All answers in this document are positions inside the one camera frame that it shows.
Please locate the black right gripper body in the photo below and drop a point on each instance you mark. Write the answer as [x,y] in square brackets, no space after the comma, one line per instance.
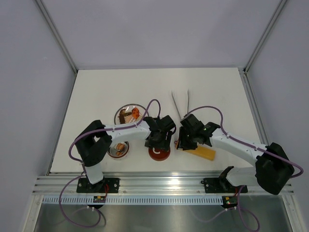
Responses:
[187,139]

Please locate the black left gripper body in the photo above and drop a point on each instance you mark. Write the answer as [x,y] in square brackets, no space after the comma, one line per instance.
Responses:
[162,142]

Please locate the red round lunch box lid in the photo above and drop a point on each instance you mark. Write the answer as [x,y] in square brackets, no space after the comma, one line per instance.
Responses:
[158,154]

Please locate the yellow cutlery case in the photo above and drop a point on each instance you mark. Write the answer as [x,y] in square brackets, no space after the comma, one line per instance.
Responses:
[202,152]

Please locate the orange shrimp food piece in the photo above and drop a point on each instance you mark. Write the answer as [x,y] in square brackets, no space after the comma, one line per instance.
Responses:
[120,149]

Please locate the metal tongs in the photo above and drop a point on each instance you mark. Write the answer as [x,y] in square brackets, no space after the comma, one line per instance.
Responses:
[176,104]

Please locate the round steel lunch box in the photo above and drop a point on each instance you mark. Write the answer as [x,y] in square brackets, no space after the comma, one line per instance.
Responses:
[112,151]

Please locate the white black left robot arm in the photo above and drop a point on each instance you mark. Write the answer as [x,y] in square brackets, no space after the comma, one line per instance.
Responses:
[96,140]

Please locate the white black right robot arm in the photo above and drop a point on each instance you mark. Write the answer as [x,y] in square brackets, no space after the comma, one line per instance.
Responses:
[269,168]

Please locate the orange round food piece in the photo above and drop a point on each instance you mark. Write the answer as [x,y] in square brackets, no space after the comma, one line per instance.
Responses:
[135,113]

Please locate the round food plate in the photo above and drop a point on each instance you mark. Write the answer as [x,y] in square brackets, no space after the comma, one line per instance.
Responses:
[129,113]

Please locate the brown food piece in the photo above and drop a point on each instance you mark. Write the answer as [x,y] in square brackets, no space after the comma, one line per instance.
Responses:
[122,115]

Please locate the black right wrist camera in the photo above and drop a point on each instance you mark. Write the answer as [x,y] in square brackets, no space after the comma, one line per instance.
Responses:
[192,122]

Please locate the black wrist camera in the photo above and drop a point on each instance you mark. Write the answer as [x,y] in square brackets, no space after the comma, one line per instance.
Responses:
[192,122]
[167,124]

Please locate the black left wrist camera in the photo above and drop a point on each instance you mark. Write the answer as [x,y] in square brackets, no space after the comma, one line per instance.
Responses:
[167,124]

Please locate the aluminium front rail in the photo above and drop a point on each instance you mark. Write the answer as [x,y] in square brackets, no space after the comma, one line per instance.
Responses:
[134,183]

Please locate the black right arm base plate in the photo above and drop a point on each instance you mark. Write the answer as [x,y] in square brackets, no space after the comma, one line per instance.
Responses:
[220,185]

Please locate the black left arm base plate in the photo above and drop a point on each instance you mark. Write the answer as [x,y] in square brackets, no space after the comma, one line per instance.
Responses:
[107,185]

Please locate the white slotted cable duct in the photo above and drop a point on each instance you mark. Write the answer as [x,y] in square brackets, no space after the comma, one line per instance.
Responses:
[134,200]

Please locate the aluminium frame post right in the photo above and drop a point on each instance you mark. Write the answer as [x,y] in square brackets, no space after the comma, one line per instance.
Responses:
[265,34]

